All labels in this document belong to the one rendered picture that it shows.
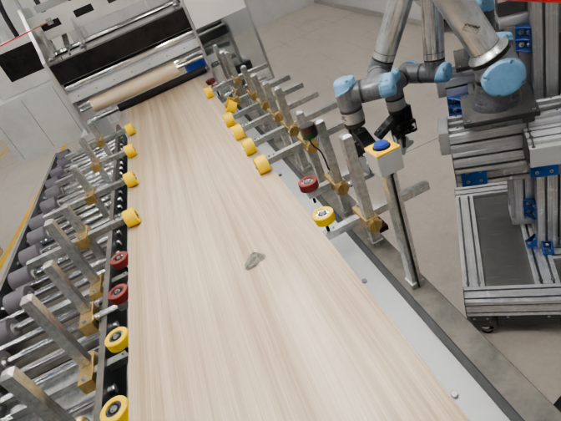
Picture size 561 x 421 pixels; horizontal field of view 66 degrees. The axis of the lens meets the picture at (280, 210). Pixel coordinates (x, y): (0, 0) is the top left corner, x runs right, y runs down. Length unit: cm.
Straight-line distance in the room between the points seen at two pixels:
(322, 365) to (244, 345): 24
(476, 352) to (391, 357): 31
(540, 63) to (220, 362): 142
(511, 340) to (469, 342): 88
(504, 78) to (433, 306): 69
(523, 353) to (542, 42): 124
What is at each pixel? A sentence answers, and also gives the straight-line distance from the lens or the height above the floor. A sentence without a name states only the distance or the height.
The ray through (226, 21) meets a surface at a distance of 406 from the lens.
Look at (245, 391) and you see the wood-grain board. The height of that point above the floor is 90.
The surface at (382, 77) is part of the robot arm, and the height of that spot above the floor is 128.
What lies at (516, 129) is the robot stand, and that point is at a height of 96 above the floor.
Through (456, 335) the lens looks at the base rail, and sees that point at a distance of 135.
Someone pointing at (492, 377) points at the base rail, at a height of 70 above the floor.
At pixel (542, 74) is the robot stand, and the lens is 181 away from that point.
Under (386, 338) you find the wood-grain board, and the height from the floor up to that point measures 90.
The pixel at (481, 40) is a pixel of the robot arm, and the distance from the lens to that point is 140.
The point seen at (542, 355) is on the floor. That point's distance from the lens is 218.
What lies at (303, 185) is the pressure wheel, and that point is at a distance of 174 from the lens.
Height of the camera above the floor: 178
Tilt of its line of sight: 32 degrees down
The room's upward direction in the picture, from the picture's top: 23 degrees counter-clockwise
